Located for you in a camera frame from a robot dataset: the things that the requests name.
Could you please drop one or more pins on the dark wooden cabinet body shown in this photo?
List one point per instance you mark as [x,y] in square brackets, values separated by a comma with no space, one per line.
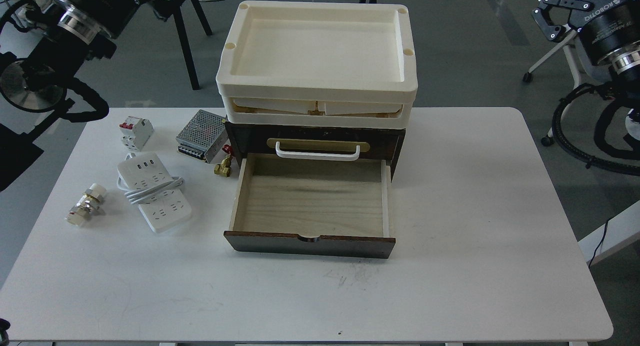
[254,149]

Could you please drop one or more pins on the brass valve red handle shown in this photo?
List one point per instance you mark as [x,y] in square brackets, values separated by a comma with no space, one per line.
[223,169]

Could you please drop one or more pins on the white drawer handle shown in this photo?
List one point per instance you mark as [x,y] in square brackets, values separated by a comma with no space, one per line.
[317,156]

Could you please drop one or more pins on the white power strip with cable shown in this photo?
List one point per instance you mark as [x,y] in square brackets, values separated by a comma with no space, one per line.
[148,185]

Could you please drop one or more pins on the white metal pipe fitting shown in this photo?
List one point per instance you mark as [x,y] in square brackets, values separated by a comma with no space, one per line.
[89,204]

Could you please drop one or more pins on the open wooden drawer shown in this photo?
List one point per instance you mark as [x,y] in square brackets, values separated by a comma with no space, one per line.
[312,207]

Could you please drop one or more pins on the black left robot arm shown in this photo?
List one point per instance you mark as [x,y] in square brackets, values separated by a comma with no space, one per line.
[75,31]

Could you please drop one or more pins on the white red circuit breaker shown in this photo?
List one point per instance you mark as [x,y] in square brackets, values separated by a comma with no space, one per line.
[136,132]

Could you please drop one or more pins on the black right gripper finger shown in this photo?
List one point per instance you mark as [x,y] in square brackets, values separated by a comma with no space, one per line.
[552,31]
[573,5]

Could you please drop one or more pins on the cream plastic tray top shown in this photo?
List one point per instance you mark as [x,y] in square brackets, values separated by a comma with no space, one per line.
[317,64]

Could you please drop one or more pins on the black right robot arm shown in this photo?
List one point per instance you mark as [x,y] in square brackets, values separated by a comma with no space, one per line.
[622,89]

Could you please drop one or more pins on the metal mesh power supply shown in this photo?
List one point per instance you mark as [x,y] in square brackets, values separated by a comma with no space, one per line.
[203,136]

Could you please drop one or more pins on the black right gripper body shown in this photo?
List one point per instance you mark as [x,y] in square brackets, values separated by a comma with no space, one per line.
[609,27]

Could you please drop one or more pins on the white office chair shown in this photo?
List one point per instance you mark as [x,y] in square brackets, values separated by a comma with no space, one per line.
[565,62]

